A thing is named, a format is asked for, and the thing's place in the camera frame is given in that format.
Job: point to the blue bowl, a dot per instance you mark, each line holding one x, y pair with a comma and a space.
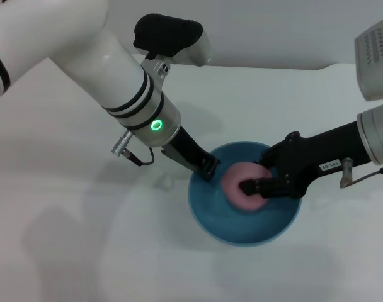
242, 226

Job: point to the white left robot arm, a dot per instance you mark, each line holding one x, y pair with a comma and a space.
94, 63

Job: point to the black and white right wrist camera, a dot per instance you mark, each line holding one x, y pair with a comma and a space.
375, 59

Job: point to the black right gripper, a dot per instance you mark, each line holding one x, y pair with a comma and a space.
305, 157

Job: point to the pink toy peach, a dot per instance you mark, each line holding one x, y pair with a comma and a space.
235, 179

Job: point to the black and white left wrist camera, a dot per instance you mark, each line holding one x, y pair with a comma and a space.
169, 34

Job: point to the black and white wrist camera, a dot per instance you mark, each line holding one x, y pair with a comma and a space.
375, 59
169, 34

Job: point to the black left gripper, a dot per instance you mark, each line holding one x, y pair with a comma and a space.
186, 151

